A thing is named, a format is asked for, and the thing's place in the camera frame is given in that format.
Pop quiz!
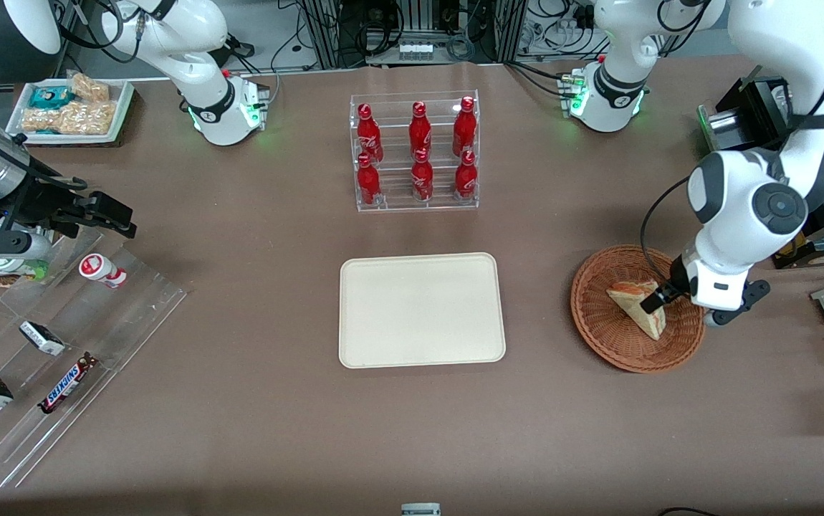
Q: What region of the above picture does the brown woven wicker basket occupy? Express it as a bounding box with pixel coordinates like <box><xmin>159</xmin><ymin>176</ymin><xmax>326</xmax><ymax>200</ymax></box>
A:
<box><xmin>570</xmin><ymin>245</ymin><xmax>706</xmax><ymax>374</ymax></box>

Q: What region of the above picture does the red cola bottle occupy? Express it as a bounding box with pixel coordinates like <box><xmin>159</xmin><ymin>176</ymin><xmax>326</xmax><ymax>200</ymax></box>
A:
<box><xmin>356</xmin><ymin>153</ymin><xmax>383</xmax><ymax>207</ymax></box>
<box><xmin>453</xmin><ymin>96</ymin><xmax>478</xmax><ymax>157</ymax></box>
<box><xmin>411</xmin><ymin>148</ymin><xmax>435</xmax><ymax>203</ymax></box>
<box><xmin>356</xmin><ymin>103</ymin><xmax>385</xmax><ymax>164</ymax></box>
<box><xmin>409</xmin><ymin>101</ymin><xmax>433</xmax><ymax>160</ymax></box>
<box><xmin>454</xmin><ymin>149</ymin><xmax>478</xmax><ymax>201</ymax></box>

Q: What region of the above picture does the small clear peanut snack bag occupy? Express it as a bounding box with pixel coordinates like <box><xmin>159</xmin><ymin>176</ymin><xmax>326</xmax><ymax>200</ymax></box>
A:
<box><xmin>67</xmin><ymin>71</ymin><xmax>111</xmax><ymax>103</ymax></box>

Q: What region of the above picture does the white rectangular snack tray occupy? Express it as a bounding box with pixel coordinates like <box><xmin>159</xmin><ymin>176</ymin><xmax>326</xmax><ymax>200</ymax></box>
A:
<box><xmin>6</xmin><ymin>77</ymin><xmax>136</xmax><ymax>147</ymax></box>

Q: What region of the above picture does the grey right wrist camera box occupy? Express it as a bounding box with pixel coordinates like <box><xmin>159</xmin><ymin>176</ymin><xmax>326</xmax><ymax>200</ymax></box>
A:
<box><xmin>0</xmin><ymin>226</ymin><xmax>55</xmax><ymax>261</ymax></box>

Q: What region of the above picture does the large clear peanut snack bag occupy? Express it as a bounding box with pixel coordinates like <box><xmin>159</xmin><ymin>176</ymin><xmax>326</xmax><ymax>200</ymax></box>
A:
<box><xmin>57</xmin><ymin>100</ymin><xmax>118</xmax><ymax>136</ymax></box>

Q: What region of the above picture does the small white red yogurt bottle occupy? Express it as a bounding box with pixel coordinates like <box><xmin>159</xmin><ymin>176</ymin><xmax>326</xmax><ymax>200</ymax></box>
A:
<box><xmin>79</xmin><ymin>253</ymin><xmax>128</xmax><ymax>290</ymax></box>

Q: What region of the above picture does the black left wrist camera cable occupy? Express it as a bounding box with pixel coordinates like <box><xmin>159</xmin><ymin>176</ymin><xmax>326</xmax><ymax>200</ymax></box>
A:
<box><xmin>639</xmin><ymin>174</ymin><xmax>694</xmax><ymax>289</ymax></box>

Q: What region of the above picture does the clear acrylic bottle rack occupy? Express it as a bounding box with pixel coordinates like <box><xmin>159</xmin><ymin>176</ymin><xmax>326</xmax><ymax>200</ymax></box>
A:
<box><xmin>349</xmin><ymin>90</ymin><xmax>481</xmax><ymax>214</ymax></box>

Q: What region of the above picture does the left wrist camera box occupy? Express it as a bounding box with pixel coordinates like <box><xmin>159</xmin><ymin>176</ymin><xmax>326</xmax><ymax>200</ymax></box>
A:
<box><xmin>704</xmin><ymin>279</ymin><xmax>772</xmax><ymax>328</ymax></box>

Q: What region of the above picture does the beige plastic serving tray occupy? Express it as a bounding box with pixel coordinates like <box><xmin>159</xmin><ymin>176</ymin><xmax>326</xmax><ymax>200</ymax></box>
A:
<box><xmin>339</xmin><ymin>252</ymin><xmax>507</xmax><ymax>370</ymax></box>

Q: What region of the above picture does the triangular sandwich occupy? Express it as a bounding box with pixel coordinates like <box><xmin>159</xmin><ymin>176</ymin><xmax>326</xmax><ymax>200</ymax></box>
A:
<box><xmin>605</xmin><ymin>279</ymin><xmax>668</xmax><ymax>342</ymax></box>

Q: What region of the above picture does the clear acrylic stepped display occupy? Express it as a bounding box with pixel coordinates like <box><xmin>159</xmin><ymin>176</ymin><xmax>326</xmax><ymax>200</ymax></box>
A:
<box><xmin>0</xmin><ymin>228</ymin><xmax>189</xmax><ymax>489</ymax></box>

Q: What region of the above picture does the black food warmer appliance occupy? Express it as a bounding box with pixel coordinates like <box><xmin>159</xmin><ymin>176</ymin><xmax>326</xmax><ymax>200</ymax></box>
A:
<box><xmin>698</xmin><ymin>66</ymin><xmax>824</xmax><ymax>270</ymax></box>

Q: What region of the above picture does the brown snickers bar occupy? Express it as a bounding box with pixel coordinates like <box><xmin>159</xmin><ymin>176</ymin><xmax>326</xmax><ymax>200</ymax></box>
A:
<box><xmin>38</xmin><ymin>353</ymin><xmax>100</xmax><ymax>415</ymax></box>

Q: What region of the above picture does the teal snack package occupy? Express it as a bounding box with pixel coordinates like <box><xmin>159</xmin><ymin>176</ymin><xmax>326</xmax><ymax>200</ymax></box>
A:
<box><xmin>28</xmin><ymin>85</ymin><xmax>73</xmax><ymax>110</ymax></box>

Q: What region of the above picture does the medium clear peanut snack bag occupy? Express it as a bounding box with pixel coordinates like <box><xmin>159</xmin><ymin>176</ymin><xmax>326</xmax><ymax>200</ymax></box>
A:
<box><xmin>21</xmin><ymin>107</ymin><xmax>62</xmax><ymax>134</ymax></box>

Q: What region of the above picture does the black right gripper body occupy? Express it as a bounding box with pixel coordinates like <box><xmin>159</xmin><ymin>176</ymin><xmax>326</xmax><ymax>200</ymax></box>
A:
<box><xmin>0</xmin><ymin>176</ymin><xmax>97</xmax><ymax>253</ymax></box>

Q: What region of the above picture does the aluminium frame electronics rack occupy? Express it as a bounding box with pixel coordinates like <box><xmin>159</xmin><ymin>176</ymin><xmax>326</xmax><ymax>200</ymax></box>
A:
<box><xmin>302</xmin><ymin>0</ymin><xmax>529</xmax><ymax>70</ymax></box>

